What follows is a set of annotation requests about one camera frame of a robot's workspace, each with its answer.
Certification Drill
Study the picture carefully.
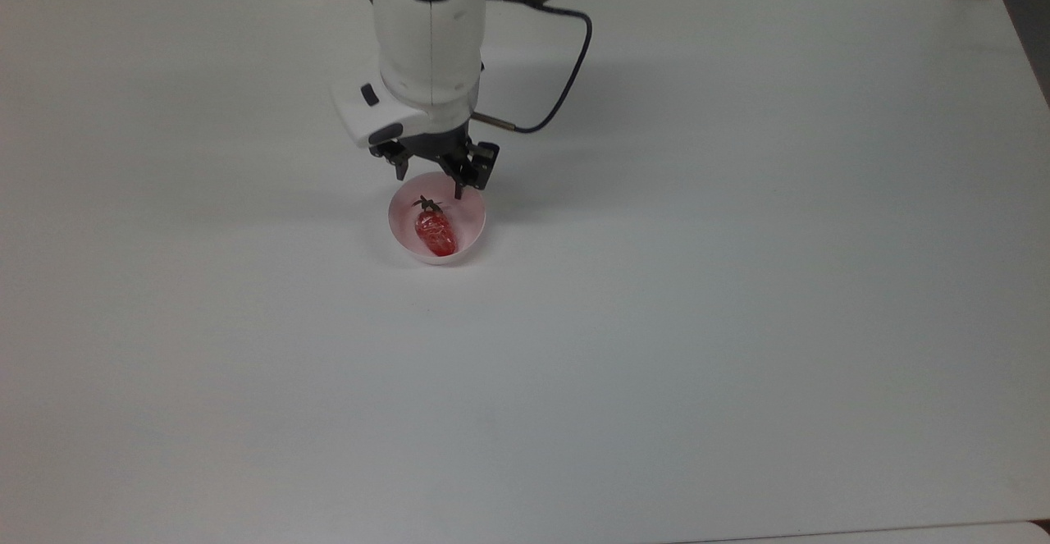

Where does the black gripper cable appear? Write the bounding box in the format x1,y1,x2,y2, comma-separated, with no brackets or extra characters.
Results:
471,0,594,135

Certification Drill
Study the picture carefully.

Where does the pink plastic bowl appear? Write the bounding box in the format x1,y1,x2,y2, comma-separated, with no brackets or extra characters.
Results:
388,171,487,267

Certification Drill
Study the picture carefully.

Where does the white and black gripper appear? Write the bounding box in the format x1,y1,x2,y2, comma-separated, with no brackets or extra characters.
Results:
331,75,500,201

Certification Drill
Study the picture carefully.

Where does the red strawberry with green stem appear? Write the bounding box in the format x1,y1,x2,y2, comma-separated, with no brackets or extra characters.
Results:
412,194,459,258

